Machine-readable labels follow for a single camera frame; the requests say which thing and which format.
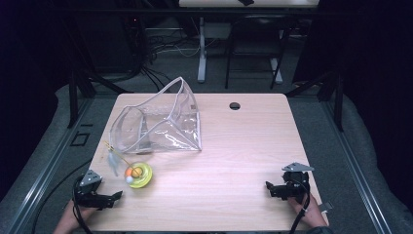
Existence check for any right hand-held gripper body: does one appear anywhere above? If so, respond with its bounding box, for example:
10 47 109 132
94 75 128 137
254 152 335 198
281 162 316 205

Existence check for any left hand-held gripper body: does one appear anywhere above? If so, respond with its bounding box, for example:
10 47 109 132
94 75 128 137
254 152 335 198
73 169 110 210

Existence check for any yellow-green cat toy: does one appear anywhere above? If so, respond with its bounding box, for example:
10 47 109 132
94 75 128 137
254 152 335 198
103 139 154 190

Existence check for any clear plastic bag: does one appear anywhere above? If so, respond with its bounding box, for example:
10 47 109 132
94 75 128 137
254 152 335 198
108 76 204 155

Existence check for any person's left hand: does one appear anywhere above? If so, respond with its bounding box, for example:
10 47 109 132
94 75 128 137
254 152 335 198
57 199 99 232

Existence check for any person's right hand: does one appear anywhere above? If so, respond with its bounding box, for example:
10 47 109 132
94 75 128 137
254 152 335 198
286 193 329 229

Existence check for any dark computer tower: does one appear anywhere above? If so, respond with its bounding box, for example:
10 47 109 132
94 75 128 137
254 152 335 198
122 15 148 74

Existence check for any black chair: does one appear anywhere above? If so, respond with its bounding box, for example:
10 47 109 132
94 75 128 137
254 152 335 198
224 13 294 91

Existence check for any white desk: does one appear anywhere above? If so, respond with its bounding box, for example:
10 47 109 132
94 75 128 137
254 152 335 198
177 0 321 85

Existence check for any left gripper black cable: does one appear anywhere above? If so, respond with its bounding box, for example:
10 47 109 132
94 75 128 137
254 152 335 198
71 175 95 234

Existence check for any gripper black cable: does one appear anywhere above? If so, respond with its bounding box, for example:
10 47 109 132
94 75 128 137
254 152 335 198
71 175 95 234
287 179 312 234

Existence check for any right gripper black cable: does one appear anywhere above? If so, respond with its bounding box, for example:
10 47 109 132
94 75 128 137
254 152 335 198
287 179 312 234

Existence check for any black floor cable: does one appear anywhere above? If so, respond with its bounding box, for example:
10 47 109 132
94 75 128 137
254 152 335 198
30 158 94 234

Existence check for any aluminium floor rail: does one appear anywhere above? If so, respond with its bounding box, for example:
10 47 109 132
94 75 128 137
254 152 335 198
320 97 394 234
5 97 95 234

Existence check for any black metal frame stand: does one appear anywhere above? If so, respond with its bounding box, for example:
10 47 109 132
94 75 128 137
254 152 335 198
284 69 346 133
65 68 131 130

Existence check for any bundle of floor cables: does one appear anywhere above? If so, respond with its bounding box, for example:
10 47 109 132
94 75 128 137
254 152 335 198
138 27 200 94

